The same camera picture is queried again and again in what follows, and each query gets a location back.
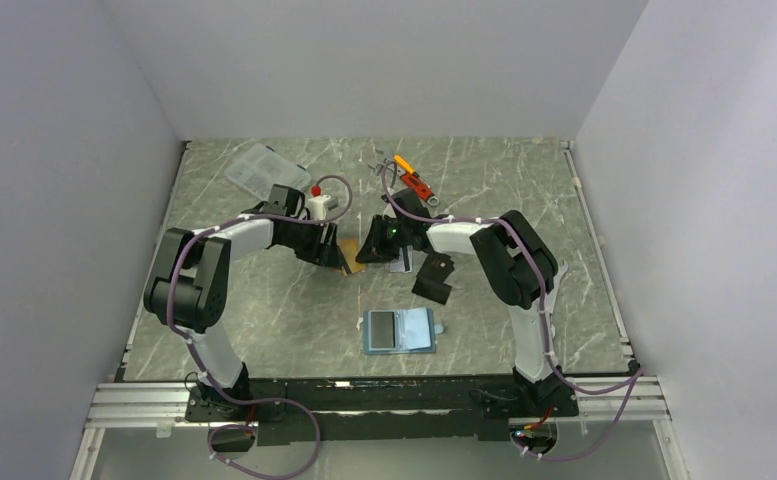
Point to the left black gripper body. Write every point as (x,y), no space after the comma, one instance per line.
(305,240)

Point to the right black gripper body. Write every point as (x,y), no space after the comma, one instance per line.
(388,236)

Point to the orange credit cards stack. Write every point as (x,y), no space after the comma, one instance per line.
(349,248)

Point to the silver grey card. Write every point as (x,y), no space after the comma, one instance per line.
(403,263)

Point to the black card case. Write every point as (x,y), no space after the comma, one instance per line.
(431,279)

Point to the single black VIP card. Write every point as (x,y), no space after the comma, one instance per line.
(382,327)

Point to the blue card holder wallet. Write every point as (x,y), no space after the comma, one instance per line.
(416,332)

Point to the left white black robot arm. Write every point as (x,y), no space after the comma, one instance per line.
(188,285)

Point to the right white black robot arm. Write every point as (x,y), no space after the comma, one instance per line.
(519,267)

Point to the red adjustable wrench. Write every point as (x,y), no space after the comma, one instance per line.
(387,166)

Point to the clear plastic organizer box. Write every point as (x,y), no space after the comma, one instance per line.
(259,168)

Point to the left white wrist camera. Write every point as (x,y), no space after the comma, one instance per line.
(320,206)

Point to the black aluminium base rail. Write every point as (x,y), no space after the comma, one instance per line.
(486,407)

